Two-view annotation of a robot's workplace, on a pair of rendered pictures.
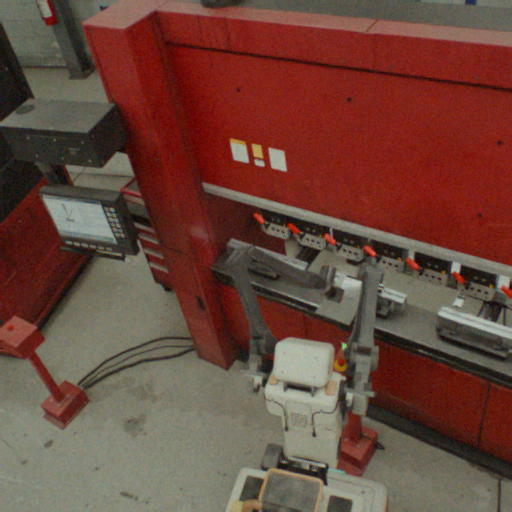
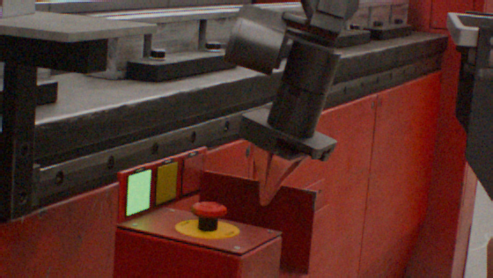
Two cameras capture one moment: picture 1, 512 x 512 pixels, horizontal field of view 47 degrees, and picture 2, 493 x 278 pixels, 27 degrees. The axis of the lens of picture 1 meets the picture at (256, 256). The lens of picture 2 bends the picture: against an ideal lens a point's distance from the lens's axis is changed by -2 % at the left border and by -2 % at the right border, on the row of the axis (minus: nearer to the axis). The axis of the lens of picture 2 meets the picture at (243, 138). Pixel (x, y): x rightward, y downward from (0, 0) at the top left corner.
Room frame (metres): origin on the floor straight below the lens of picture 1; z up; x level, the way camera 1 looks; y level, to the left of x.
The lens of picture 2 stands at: (2.01, 0.78, 1.10)
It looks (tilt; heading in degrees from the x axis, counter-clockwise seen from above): 11 degrees down; 253
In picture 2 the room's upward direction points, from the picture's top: 5 degrees clockwise
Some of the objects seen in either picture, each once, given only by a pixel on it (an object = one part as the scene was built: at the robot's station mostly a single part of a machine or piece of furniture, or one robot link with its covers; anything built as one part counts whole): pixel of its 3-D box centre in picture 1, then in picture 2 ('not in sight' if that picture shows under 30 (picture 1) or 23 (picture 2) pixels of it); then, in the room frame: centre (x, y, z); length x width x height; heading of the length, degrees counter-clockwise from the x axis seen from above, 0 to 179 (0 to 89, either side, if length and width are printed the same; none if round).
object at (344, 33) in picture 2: not in sight; (341, 38); (1.09, -1.51, 0.89); 0.30 x 0.05 x 0.03; 50
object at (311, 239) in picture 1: (313, 229); not in sight; (2.18, -0.30, 1.26); 0.15 x 0.09 x 0.17; 50
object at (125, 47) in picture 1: (215, 192); not in sight; (2.80, 0.16, 1.15); 0.85 x 0.25 x 2.30; 140
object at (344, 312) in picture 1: (344, 299); (15, 21); (1.93, -0.38, 1.00); 0.26 x 0.18 x 0.01; 140
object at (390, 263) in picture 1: (390, 251); not in sight; (1.93, -0.61, 1.26); 0.15 x 0.09 x 0.17; 50
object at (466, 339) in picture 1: (473, 343); (186, 63); (1.61, -0.90, 0.89); 0.30 x 0.05 x 0.03; 50
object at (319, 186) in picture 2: not in sight; (313, 201); (1.26, -1.15, 0.58); 0.15 x 0.02 x 0.07; 50
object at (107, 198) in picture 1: (93, 217); not in sight; (2.42, 0.76, 1.42); 0.45 x 0.12 x 0.36; 62
